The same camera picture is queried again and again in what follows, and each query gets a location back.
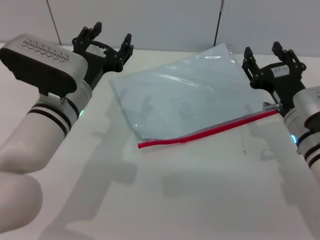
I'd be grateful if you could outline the clear red-zip document bag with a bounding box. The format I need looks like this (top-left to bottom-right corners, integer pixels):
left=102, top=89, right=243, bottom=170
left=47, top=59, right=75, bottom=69
left=109, top=42, right=280, bottom=152

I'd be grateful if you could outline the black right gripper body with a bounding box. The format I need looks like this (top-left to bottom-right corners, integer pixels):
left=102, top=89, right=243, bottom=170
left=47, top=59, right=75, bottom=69
left=250, top=63, right=307, bottom=116

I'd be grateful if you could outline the thin dark wall cable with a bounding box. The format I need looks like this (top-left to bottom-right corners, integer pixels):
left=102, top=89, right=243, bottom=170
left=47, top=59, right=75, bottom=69
left=213, top=0, right=225, bottom=47

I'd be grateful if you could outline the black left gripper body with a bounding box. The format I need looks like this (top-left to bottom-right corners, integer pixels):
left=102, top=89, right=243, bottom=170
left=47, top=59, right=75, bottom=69
left=83, top=41, right=124, bottom=90

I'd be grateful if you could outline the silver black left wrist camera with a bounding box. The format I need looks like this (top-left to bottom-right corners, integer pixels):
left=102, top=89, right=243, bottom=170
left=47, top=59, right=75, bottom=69
left=0, top=33, right=89, bottom=98

